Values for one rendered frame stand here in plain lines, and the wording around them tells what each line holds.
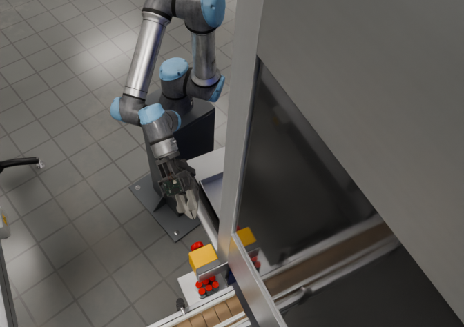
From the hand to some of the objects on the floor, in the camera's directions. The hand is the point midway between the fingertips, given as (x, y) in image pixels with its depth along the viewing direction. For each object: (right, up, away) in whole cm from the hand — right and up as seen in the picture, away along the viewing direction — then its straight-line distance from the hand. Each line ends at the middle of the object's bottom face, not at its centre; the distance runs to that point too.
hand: (193, 214), depth 128 cm
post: (+6, -68, +78) cm, 104 cm away
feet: (-125, +4, +120) cm, 173 cm away
